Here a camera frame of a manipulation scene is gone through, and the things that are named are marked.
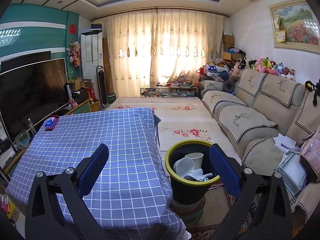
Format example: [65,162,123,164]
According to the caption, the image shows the white patterned tissue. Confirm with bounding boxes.
[183,168,213,181]

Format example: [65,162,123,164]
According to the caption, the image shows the white paper cup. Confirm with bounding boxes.
[173,157,195,178]
[185,153,204,170]

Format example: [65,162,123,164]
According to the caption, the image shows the clear document folder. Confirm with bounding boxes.
[277,152,307,196]

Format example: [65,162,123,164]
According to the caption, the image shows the white papers on sofa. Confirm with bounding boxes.
[273,133,296,153]

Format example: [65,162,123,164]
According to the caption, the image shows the blue checked tablecloth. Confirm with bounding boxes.
[7,107,187,239]

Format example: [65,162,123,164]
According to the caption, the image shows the pink school backpack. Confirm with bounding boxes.
[300,127,320,183]

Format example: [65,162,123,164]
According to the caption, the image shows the clear water bottle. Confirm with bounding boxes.
[28,118,37,136]

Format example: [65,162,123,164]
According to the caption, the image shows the red tissue pack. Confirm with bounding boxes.
[44,115,59,131]

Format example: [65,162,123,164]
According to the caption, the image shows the black bin with yellow rim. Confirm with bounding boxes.
[165,140,220,205]

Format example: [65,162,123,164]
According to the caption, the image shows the beige sofa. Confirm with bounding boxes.
[198,68,320,230]

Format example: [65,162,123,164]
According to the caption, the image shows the black television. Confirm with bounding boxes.
[1,58,69,142]

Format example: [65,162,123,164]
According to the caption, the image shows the black red plush toy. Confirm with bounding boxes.
[304,79,320,106]

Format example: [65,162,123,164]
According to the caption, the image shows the black tower fan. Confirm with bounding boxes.
[96,65,108,107]

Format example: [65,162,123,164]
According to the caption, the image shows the plush toy pile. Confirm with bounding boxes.
[233,57,296,81]

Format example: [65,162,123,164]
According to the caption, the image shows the glass coffee table with clutter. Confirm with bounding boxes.
[140,82,197,98]

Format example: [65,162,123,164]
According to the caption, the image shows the artificial flower bouquet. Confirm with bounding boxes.
[66,38,81,67]

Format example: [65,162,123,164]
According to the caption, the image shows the cardboard boxes stack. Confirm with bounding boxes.
[222,34,244,61]

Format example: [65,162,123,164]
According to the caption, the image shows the cream curtains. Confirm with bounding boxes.
[102,9,225,97]

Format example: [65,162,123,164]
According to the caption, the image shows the framed flower painting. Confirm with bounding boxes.
[269,0,319,54]

